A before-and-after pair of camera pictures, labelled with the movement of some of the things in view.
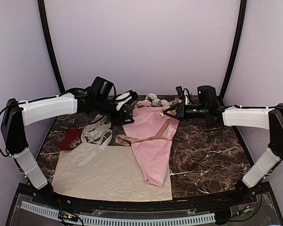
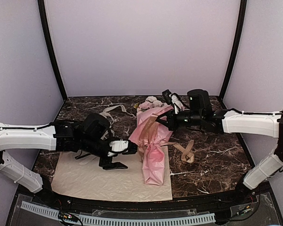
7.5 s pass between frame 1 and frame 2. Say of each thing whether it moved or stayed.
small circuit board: stayed
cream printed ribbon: moved
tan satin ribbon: moved
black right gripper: moved
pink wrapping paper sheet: moved
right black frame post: stayed
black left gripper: moved
